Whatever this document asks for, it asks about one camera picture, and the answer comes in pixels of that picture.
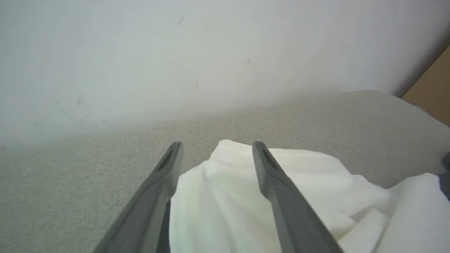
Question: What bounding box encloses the black and white garment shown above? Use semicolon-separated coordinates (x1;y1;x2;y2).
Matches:
169;139;450;253

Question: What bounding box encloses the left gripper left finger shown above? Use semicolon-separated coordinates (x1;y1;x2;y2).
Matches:
93;142;184;253

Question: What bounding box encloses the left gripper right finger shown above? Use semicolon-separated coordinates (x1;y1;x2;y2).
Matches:
252;141;343;253

